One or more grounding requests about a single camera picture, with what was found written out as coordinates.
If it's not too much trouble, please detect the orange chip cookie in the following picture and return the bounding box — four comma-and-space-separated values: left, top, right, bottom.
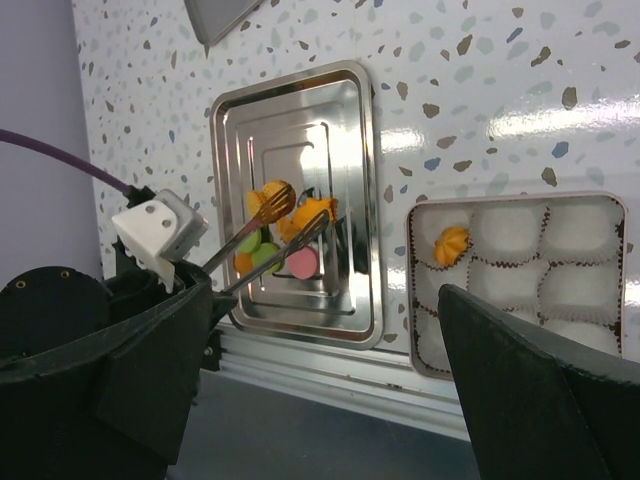
233, 252, 253, 276

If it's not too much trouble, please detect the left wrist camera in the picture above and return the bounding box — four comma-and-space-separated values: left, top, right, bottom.
112, 189, 209, 293

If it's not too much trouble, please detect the swirl butter cookie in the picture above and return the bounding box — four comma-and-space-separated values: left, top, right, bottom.
433, 226, 470, 267
276, 217, 300, 244

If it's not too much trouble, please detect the pink sandwich cookie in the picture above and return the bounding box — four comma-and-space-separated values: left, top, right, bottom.
287, 246, 319, 280

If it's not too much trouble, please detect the round dotted orange cookie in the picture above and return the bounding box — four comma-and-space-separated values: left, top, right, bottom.
246, 190, 272, 224

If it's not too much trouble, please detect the green sandwich cookie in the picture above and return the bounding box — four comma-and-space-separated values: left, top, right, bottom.
251, 242, 283, 274
237, 229, 262, 255

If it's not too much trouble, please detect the orange fish cookie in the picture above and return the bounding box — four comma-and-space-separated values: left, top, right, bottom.
292, 197, 338, 229

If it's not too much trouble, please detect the flower edged orange cookie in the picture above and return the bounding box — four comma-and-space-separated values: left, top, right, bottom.
262, 180, 295, 208

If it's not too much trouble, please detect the pink cookie tin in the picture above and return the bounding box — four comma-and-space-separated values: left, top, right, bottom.
406, 192, 626, 380

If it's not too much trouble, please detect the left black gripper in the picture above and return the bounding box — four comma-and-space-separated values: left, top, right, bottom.
102, 183, 331, 326

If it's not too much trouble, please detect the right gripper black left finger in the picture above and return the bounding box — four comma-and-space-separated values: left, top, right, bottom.
1, 277, 212, 479

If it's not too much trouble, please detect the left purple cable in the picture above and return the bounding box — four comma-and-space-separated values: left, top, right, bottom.
0, 128, 156, 206

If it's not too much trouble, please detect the square tin lid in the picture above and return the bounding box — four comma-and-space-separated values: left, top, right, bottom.
184, 0, 263, 46

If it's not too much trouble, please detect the large steel tray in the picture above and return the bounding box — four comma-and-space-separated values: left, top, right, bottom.
211, 60, 383, 350

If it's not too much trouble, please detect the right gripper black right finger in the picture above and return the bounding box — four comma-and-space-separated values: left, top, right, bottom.
438, 284, 639, 479

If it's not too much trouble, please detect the aluminium rail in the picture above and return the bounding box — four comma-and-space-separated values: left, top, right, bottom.
219, 322, 469, 441

